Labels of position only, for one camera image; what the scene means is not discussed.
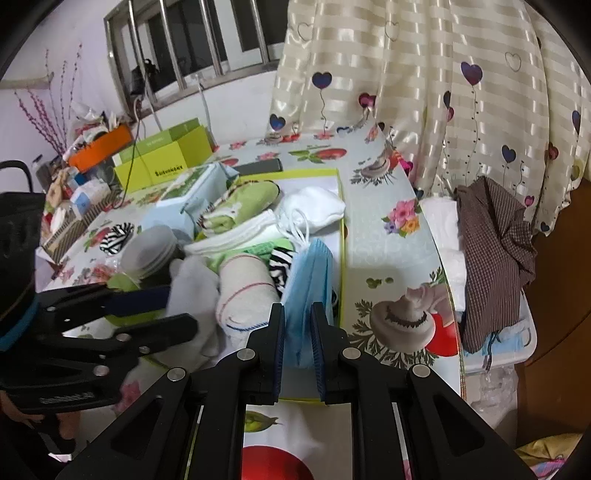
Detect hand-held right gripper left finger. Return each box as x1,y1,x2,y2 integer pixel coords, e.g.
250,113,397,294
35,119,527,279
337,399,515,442
53,302,286,480

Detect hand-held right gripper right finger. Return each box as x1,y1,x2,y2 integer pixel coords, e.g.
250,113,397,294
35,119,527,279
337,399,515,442
310,302,522,480

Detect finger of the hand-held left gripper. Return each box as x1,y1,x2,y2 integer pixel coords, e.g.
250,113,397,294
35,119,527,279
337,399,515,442
48,313,200,376
36,283,173,332

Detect grey sock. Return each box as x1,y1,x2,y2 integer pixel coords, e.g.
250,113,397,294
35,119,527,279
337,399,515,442
164,256,221,358

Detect black white striped sock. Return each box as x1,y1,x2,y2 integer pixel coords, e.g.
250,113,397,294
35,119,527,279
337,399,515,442
268,247,298,296
99,222,136,256

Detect white towel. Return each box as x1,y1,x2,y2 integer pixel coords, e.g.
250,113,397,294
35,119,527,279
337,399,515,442
216,256,278,347

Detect blue face mask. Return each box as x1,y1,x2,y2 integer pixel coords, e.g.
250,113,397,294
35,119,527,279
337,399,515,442
279,237,334,367
480,323,532,358

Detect white cloth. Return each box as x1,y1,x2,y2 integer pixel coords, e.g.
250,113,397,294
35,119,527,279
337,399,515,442
184,209,278,254

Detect green cloth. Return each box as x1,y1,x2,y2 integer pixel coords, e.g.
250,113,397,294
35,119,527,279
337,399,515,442
203,237,296,273

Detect green towel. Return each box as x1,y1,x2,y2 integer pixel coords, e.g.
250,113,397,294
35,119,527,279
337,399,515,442
194,179,282,236

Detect white tray box lime rim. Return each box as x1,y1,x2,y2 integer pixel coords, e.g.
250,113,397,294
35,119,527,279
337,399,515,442
182,168,349,404

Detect person's left hand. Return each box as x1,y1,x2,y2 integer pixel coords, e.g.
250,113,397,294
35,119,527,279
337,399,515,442
55,412,80,456

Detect green lid jar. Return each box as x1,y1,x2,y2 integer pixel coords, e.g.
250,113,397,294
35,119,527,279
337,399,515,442
104,272,167,324

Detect clear plastic jar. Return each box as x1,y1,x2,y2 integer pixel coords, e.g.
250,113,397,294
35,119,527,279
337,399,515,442
121,226,178,280

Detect striped cardboard tray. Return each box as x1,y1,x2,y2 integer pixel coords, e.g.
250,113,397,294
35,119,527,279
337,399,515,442
39,189,116,264

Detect white tissue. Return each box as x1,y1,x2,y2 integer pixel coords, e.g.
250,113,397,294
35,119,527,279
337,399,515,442
48,210,75,234

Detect blue white tissue pack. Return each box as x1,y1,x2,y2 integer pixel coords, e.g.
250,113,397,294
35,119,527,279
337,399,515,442
69,179,112,217

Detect wet wipes pack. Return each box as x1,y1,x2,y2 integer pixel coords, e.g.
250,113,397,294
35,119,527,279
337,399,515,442
154,162,241,232

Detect lime green cardboard box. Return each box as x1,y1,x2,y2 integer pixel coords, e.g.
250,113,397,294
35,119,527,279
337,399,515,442
112,117,215,193

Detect orange storage box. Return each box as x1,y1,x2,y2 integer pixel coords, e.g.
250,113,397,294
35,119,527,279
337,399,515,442
68,124,134,171

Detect white storage bin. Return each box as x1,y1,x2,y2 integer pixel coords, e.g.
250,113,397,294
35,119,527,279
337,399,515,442
420,196,539,374

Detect black phone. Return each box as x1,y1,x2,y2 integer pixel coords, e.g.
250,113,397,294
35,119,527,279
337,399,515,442
235,159,283,177

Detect brown checked cloth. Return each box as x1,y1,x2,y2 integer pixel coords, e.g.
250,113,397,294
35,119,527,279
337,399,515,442
455,176,539,354

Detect purple flower branches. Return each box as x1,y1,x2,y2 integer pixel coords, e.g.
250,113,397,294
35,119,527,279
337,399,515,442
14,44,84,155

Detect black power adapter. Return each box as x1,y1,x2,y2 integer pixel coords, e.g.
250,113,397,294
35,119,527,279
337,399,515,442
131,60,158,97

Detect yellow cloth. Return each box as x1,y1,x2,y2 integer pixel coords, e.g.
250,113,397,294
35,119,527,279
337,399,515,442
515,434,587,480

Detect brown wooden cabinet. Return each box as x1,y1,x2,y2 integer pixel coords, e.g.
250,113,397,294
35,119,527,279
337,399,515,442
517,180,591,444

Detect heart print curtain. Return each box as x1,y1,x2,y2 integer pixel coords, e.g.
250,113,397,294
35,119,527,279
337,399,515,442
265,0,591,238

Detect black cable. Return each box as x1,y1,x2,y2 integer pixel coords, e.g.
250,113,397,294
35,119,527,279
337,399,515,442
117,60,155,208

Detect white cable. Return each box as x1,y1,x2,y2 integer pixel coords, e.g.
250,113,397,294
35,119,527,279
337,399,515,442
196,74,218,148
134,95,163,134

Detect metal window frame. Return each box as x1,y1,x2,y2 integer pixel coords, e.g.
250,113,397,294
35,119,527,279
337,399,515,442
104,0,296,109

